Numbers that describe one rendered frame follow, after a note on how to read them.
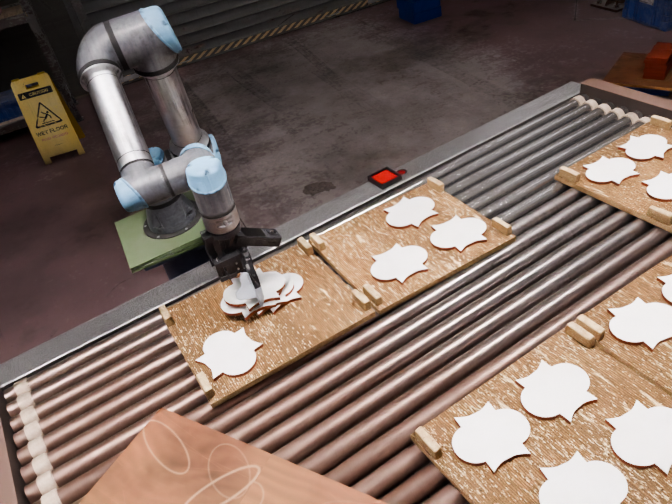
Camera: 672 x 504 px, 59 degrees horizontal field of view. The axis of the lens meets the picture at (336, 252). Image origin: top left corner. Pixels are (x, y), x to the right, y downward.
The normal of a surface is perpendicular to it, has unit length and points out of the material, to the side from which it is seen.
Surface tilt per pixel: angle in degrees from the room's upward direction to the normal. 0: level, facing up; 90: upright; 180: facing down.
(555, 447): 0
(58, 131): 77
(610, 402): 0
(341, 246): 0
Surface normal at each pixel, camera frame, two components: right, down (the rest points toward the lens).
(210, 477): -0.16, -0.77
